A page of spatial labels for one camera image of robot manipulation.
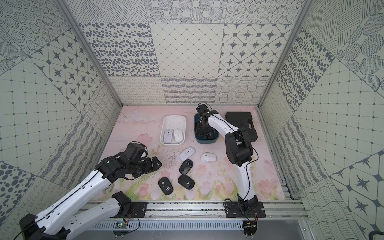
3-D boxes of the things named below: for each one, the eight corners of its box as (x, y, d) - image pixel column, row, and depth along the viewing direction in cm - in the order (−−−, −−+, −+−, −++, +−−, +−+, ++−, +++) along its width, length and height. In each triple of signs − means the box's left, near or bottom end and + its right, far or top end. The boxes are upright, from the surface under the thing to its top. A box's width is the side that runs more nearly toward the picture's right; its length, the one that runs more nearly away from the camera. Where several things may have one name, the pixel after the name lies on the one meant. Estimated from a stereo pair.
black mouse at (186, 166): (177, 171, 89) (177, 169, 87) (186, 158, 94) (185, 156, 92) (186, 176, 87) (186, 175, 85) (194, 163, 92) (194, 161, 90)
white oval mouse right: (200, 162, 93) (200, 160, 90) (200, 154, 96) (200, 152, 94) (216, 162, 93) (217, 160, 90) (216, 154, 96) (216, 152, 94)
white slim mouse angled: (184, 163, 92) (183, 162, 90) (177, 156, 95) (176, 154, 93) (197, 152, 97) (197, 151, 95) (190, 145, 100) (190, 144, 98)
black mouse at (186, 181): (177, 182, 85) (176, 181, 82) (182, 174, 88) (181, 172, 85) (191, 191, 82) (191, 190, 79) (196, 182, 85) (196, 180, 82)
